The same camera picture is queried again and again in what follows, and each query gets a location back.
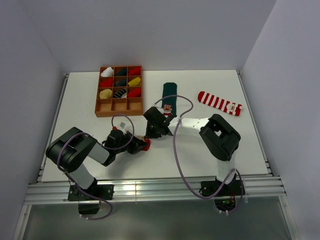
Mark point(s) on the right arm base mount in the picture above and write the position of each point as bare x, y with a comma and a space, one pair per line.
227, 195

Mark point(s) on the red rolled sock top right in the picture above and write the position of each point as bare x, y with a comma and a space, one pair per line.
134, 71

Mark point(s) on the dark green reindeer sock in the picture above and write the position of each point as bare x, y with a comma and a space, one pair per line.
169, 102

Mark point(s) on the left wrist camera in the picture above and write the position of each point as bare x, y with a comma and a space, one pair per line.
120, 127

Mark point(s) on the dark teal rolled sock top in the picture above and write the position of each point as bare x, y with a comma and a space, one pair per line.
121, 71

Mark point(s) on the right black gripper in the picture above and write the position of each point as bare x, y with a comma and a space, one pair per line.
150, 134

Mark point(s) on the red rolled sock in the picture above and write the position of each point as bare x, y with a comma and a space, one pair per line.
108, 83
134, 71
134, 93

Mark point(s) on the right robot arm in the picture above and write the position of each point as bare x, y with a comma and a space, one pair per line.
221, 139

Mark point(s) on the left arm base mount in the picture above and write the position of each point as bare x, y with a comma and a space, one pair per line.
90, 200

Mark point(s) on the dark teal rolled sock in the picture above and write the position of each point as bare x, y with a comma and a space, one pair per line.
121, 83
121, 71

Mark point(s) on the mustard rolled sock left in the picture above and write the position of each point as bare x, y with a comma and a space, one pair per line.
106, 94

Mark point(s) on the red rolled sock lower right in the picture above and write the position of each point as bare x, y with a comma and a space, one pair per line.
134, 93

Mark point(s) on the aluminium frame rail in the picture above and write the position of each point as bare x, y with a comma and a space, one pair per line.
171, 189

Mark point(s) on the red white striped santa sock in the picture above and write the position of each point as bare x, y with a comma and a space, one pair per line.
214, 101

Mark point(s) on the black white striped rolled sock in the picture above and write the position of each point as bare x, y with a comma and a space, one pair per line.
120, 94

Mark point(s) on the yellow rolled sock right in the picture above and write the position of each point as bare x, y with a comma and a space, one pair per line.
135, 82

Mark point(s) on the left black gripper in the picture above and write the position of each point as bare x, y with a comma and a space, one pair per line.
136, 145

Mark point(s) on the beige red sock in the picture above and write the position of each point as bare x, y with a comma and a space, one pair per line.
147, 141

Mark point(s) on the red rolled sock left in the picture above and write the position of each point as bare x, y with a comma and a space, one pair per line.
108, 83

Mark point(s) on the dark teal rolled sock middle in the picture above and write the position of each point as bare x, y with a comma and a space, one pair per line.
121, 83

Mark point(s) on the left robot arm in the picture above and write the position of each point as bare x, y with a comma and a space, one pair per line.
70, 150

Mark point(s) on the wooden compartment organizer tray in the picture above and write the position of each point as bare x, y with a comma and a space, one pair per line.
128, 106

